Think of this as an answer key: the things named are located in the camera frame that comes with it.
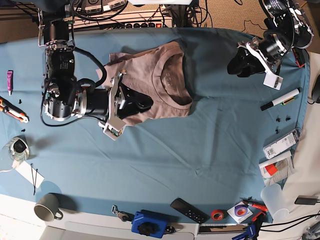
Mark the blue bar clamp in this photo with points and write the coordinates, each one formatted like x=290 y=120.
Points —
x=252 y=230

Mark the clear plastic screw box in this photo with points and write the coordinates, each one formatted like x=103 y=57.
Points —
x=282 y=144

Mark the black phone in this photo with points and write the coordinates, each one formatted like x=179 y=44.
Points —
x=306 y=200

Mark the orange utility knife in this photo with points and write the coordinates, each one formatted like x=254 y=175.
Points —
x=10 y=110

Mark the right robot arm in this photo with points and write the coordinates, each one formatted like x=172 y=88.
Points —
x=66 y=96

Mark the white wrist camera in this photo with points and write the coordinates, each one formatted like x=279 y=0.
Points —
x=273 y=81
x=112 y=132

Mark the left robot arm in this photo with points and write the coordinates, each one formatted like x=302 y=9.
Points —
x=288 y=28

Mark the black cable ties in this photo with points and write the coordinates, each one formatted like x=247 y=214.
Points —
x=34 y=173

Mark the red tape roll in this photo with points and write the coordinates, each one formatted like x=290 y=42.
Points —
x=217 y=215

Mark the purple glue tube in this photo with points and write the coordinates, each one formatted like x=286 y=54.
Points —
x=9 y=81

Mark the clear tape roll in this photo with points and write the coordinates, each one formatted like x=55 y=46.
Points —
x=17 y=149

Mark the blue table cloth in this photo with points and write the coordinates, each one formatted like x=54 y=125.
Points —
x=209 y=159

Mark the grey ceramic mug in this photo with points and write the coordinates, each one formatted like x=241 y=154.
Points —
x=47 y=208

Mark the black computer mouse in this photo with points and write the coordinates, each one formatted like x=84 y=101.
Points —
x=315 y=93

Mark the white paper booklet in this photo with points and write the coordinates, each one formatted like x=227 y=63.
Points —
x=277 y=168

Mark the translucent plastic cup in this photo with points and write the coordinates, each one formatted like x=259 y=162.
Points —
x=274 y=200

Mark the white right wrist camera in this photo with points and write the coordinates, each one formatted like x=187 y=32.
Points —
x=112 y=132

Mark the red handled pliers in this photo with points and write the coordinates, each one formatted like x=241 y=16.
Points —
x=254 y=204

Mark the white paper card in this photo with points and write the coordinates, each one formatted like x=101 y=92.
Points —
x=24 y=169

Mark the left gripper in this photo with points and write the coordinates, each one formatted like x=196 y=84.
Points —
x=272 y=48

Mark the black orange clamp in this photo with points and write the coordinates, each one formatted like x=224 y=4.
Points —
x=299 y=57

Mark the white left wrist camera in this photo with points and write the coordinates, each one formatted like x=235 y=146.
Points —
x=273 y=81

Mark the black remote control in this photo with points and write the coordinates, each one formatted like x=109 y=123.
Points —
x=189 y=211

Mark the black white marker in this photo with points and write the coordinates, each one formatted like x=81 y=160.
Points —
x=280 y=99

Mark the pink T-shirt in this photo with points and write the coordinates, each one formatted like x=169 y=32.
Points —
x=157 y=73

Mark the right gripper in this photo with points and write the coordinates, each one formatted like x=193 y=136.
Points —
x=106 y=104

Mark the white power strip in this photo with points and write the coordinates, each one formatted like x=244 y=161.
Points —
x=128 y=19

